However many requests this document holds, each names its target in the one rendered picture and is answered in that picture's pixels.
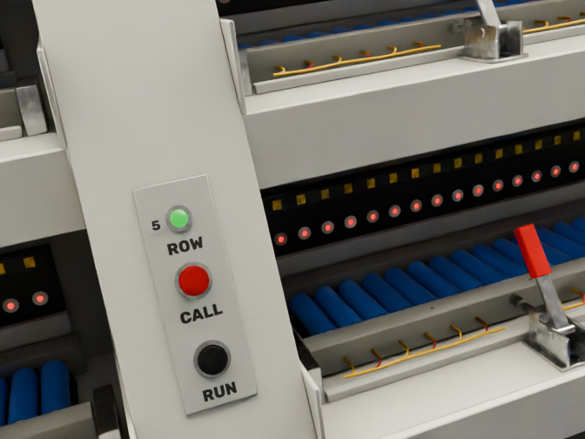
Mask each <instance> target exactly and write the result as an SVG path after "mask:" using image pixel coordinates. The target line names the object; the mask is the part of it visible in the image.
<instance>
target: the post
mask: <svg viewBox="0 0 585 439"><path fill-rule="evenodd" d="M32 3H33V7H34V11H35V15H36V19H37V25H38V29H39V32H40V37H41V40H42V44H43V47H44V54H45V58H46V62H47V65H48V69H49V73H50V80H51V83H52V87H53V91H54V94H55V98H56V102H57V108H58V112H59V116H60V120H61V124H62V127H63V131H64V137H65V142H66V145H67V149H68V153H69V156H70V160H71V167H72V171H73V174H74V178H75V181H76V186H77V192H78V196H79V199H80V203H81V207H82V211H83V215H84V221H85V225H86V229H87V233H88V236H89V240H90V243H91V251H92V254H93V258H94V261H95V265H96V269H97V276H98V279H99V283H100V287H101V291H102V295H103V298H104V304H105V308H106V313H107V316H108V320H109V323H110V327H111V334H112V338H113V341H114V345H115V349H116V353H117V357H118V363H119V367H120V370H121V375H122V378H123V382H124V388H125V392H126V396H127V400H128V403H129V407H130V411H131V418H132V421H133V425H134V429H135V432H136V437H137V439H318V437H317V434H316V430H315V426H314V422H313V415H312V411H311V408H310V404H309V400H308V396H307V392H306V385H305V382H304V378H303V374H302V370H301V366H300V363H299V356H298V352H297V348H296V344H295V340H294V337H293V330H292V326H291V322H290V318H289V314H288V311H287V307H286V300H285V296H284V293H283V288H282V285H281V281H280V277H279V270H278V267H277V262H276V259H275V255H274V251H273V247H272V241H271V236H270V233H269V229H268V225H267V221H266V215H265V211H264V207H263V203H262V199H261V196H260V191H259V185H258V181H257V177H256V173H255V170H254V165H253V162H252V155H251V151H250V147H249V144H248V139H247V136H246V132H245V125H244V121H243V118H242V114H241V110H240V106H239V99H238V95H237V92H236V88H235V84H234V80H233V76H232V69H231V66H230V62H229V58H228V54H227V50H226V47H225V40H224V36H223V32H222V28H221V24H220V21H219V14H218V10H217V6H216V2H215V0H32ZM205 174H206V175H207V178H208V182H209V186H210V189H211V193H212V200H213V204H214V207H215V212H216V215H217V219H218V223H219V230H220V233H221V237H222V241H223V245H224V249H225V256H226V259H227V263H228V267H229V271H230V275H231V278H232V285H233V289H234V293H235V296H236V301H237V304H238V308H239V314H240V319H241V322H242V326H243V329H244V334H245V340H246V344H247V348H248V352H249V355H250V359H251V364H252V370H253V373H254V378H255V382H256V385H257V389H258V393H257V394H255V395H250V396H247V397H244V398H241V399H238V400H235V401H232V402H228V403H225V404H221V405H218V406H216V407H213V408H209V409H205V410H202V411H199V412H196V413H193V414H190V415H186V414H185V408H184V404H183V400H182V396H181V393H180V389H179V385H178V378H177V375H176V371H175V367H174V363H173V359H172V356H171V349H170V345H169V342H168V338H167V334H166V330H165V324H164V320H163V316H162V312H161V308H160V305H159V301H158V294H157V290H156V287H155V283H154V279H153V275H152V271H151V265H150V261H149V257H148V253H147V250H146V246H145V239H144V235H143V232H142V228H141V225H140V220H139V217H138V210H137V207H136V202H135V199H134V195H133V190H135V189H138V188H143V187H147V186H155V185H159V184H164V183H167V182H172V181H176V180H181V179H188V178H192V177H196V176H200V175H205Z"/></svg>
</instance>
